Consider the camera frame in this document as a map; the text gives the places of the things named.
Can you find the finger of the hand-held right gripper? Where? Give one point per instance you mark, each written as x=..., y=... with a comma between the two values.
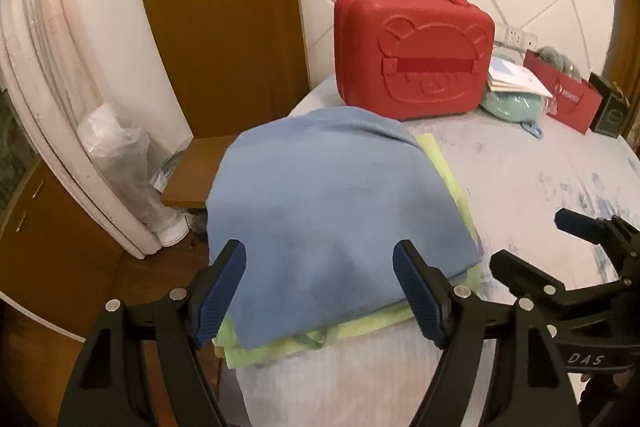
x=575, y=222
x=520, y=274

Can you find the grey plush toy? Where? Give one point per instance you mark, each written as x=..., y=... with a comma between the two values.
x=557, y=59

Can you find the white booklet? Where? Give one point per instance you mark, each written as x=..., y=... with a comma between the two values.
x=515, y=77

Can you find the white wall power outlet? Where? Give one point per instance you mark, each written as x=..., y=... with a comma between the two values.
x=517, y=38

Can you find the clear plastic bag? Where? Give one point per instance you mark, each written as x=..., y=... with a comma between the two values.
x=125, y=157

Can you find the small wooden side table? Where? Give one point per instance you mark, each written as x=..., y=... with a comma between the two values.
x=200, y=172

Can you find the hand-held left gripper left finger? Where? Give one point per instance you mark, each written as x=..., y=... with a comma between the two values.
x=222, y=292

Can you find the black gift box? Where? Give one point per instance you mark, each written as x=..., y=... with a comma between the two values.
x=610, y=112

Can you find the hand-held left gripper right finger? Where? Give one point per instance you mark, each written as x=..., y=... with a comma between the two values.
x=417, y=297

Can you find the lime green garment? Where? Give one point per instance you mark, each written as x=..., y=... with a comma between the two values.
x=450, y=177

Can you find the red hard-shell suitcase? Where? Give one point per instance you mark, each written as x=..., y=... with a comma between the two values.
x=415, y=57

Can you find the wooden door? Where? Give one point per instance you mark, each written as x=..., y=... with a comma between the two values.
x=215, y=17

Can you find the small blue crochet piece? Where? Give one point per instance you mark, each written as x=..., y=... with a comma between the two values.
x=531, y=130

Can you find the light blue pants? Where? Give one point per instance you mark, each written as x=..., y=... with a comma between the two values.
x=325, y=207

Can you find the teal plush in plastic wrap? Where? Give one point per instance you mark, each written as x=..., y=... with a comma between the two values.
x=510, y=107

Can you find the white curved frame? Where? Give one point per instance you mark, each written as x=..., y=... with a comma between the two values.
x=60, y=97

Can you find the red paper gift bag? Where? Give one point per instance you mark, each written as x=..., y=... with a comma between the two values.
x=565, y=102

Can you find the wooden cabinet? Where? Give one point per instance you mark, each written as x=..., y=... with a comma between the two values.
x=55, y=257

